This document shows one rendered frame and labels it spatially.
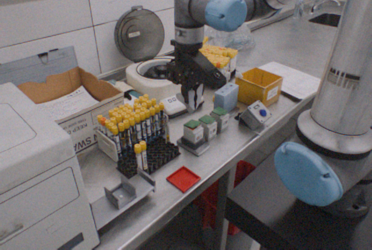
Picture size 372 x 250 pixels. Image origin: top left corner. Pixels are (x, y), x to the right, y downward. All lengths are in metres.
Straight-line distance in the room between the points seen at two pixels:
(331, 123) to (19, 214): 0.49
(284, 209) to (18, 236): 0.50
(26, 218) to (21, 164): 0.10
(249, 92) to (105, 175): 0.60
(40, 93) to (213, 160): 0.63
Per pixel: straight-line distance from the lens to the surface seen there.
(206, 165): 0.84
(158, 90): 1.01
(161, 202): 0.75
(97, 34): 1.21
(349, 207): 0.71
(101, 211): 0.70
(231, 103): 1.04
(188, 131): 0.85
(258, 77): 1.21
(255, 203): 0.67
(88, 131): 0.89
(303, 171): 0.50
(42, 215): 0.56
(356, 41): 0.42
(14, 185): 0.50
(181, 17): 0.70
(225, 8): 0.59
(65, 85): 1.12
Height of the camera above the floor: 1.45
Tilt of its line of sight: 32 degrees down
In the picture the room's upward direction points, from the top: straight up
